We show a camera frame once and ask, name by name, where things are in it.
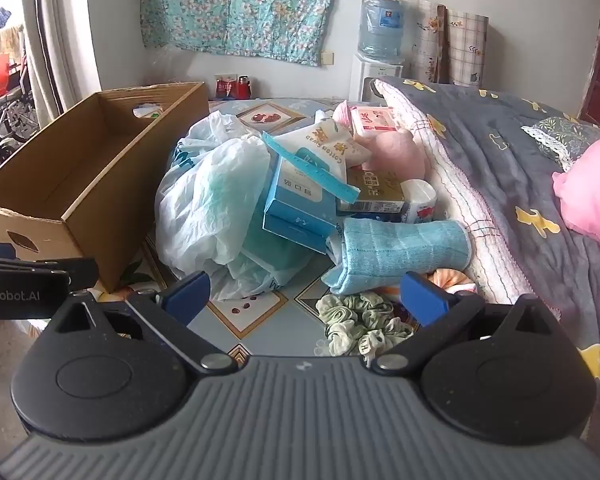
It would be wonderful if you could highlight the orange striped cloth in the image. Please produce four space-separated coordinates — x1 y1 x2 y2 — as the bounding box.
432 267 478 296

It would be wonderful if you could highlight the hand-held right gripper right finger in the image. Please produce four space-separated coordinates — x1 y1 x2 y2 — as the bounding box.
369 271 563 375

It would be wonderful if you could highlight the brown cardboard box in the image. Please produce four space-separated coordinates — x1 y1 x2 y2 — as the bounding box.
0 81 211 293

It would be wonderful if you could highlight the camouflage cloth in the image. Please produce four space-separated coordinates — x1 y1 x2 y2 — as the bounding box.
316 292 416 363

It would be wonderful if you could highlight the beige curtain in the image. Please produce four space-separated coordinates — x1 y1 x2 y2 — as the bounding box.
20 0 101 116

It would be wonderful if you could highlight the blue face mask box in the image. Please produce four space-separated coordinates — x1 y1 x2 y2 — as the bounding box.
261 131 361 253

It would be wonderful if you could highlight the floral wallpaper roll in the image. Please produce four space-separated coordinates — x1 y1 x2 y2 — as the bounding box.
411 0 446 83

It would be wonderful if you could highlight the wheelchair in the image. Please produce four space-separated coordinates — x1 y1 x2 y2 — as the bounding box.
0 50 41 161

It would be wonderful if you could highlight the pink white box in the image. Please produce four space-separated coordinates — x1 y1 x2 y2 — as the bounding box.
350 106 401 137

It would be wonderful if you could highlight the floral lace pillow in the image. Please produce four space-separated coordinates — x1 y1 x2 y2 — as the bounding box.
521 116 600 171

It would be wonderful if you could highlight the yellow hanging towel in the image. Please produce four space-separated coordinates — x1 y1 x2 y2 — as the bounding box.
0 25 26 56

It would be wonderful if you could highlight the grey printed quilt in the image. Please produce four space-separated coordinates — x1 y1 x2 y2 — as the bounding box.
400 77 600 411

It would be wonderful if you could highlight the patterned tablecloth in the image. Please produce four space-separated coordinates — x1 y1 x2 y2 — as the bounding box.
115 97 431 361

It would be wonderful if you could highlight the white plastic bag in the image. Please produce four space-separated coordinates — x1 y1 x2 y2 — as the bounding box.
154 111 341 302

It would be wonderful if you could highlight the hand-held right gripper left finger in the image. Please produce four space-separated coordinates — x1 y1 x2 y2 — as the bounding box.
47 271 237 374

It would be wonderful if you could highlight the pink pillow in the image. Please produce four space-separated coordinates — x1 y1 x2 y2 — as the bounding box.
552 134 600 261

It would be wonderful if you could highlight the teal floral hanging cloth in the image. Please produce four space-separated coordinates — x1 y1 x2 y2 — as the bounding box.
140 0 353 67

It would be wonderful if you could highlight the white water dispenser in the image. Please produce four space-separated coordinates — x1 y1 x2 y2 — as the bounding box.
349 54 406 103

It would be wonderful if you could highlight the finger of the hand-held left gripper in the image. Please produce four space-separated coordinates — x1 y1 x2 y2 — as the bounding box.
0 242 99 292

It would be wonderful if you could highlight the red packet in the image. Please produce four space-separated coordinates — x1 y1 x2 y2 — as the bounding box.
215 74 238 101

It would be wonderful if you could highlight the pink towel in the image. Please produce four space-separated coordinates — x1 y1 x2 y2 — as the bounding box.
365 129 428 181

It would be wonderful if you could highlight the white striped blanket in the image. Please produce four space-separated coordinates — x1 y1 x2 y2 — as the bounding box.
372 77 521 306

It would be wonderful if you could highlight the blue checked towel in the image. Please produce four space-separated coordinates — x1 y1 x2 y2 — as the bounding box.
326 219 473 296

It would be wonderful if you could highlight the yellow carton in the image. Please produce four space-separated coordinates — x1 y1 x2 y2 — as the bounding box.
336 165 406 213

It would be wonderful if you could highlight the white cotton swab packet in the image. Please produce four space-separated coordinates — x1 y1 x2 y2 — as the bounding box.
275 115 376 171

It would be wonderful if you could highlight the plaid wallpaper roll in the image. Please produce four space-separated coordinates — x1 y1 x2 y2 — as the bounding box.
447 7 488 88

